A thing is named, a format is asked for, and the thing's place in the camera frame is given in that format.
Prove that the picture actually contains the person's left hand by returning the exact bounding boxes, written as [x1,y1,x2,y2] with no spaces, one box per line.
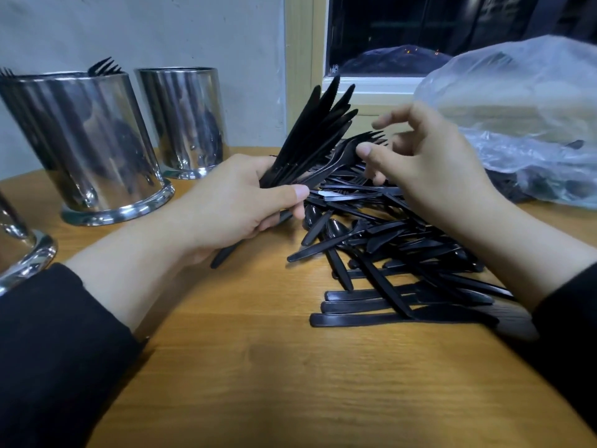
[172,154,311,267]

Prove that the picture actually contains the person's right hand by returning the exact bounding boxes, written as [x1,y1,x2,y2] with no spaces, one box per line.
[356,100,496,230]

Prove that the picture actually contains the pile of black plastic cutlery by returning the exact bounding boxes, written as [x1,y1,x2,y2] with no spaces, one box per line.
[284,130,597,327]

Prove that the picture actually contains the bundle of black cutlery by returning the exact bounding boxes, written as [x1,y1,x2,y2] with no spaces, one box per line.
[275,85,360,187]
[310,303,505,329]

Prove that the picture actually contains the person's right forearm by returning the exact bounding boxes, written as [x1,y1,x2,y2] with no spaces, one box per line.
[466,195,597,426]

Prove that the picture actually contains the person's left forearm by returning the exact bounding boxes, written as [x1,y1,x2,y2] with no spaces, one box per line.
[0,233,211,448]

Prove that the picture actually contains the clear plastic bag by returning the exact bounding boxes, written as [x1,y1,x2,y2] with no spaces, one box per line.
[413,35,597,209]

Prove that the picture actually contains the dark parked car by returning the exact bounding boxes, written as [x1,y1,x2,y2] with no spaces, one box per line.
[331,44,453,75]

